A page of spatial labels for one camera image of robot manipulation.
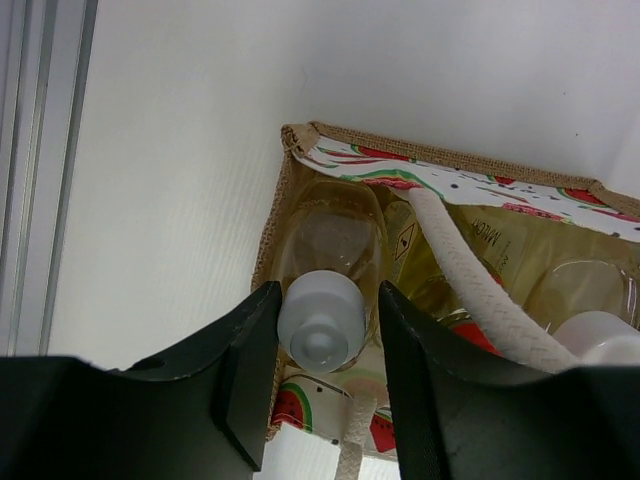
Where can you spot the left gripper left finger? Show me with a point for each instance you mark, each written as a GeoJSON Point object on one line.
{"type": "Point", "coordinates": [198, 409]}

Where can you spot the white cap amber bottle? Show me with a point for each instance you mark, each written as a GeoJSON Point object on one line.
{"type": "Point", "coordinates": [330, 263]}
{"type": "Point", "coordinates": [590, 307]}

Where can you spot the burlap watermelon canvas bag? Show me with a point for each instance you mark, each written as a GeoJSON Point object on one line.
{"type": "Point", "coordinates": [467, 239]}

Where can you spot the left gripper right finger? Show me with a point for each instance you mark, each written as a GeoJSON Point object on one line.
{"type": "Point", "coordinates": [460, 412]}

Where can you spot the left aluminium frame post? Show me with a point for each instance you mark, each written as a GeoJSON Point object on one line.
{"type": "Point", "coordinates": [45, 55]}

